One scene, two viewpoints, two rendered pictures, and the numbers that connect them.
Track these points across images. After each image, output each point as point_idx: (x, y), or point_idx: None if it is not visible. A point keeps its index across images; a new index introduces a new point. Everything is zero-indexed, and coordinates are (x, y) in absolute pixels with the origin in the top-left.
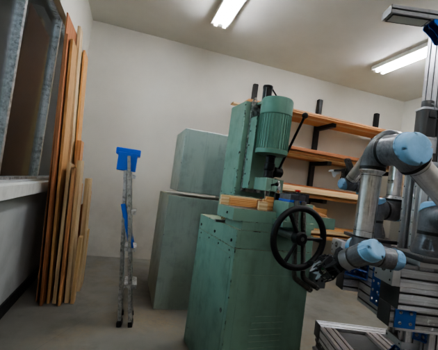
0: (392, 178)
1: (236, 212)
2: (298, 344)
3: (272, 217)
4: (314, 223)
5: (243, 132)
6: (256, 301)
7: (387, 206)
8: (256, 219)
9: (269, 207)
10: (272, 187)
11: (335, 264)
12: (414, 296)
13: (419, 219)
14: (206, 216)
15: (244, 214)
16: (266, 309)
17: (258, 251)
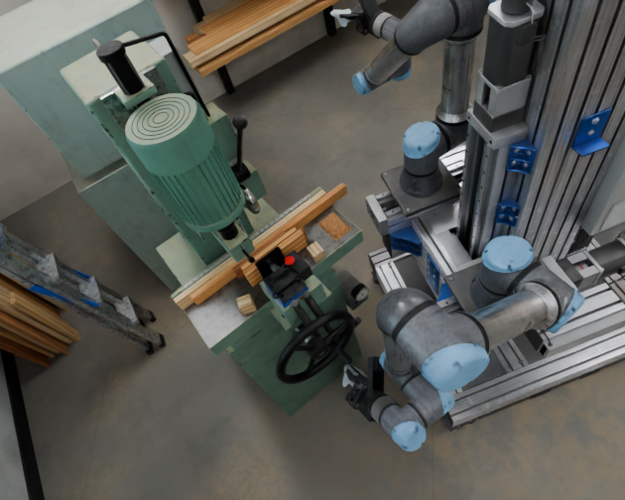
0: (449, 85)
1: (214, 349)
2: (353, 337)
3: (269, 308)
4: (331, 260)
5: (134, 162)
6: (293, 361)
7: (442, 144)
8: (248, 327)
9: (256, 280)
10: (246, 250)
11: (370, 420)
12: None
13: (482, 271)
14: (169, 266)
15: (227, 340)
16: (307, 354)
17: (270, 340)
